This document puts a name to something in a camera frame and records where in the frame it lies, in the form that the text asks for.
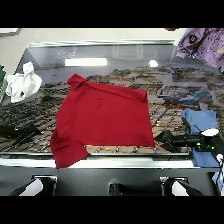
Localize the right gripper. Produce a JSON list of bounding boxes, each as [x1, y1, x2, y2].
[[154, 129, 183, 153]]

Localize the red T-shirt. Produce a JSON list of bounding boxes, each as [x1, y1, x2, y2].
[[49, 73, 156, 169]]

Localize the blue garment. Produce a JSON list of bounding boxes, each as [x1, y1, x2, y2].
[[181, 109, 222, 169]]

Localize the purple garment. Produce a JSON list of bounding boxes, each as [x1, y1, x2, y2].
[[175, 27, 224, 73]]

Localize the white garment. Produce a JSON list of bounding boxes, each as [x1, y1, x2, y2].
[[4, 61, 44, 104]]

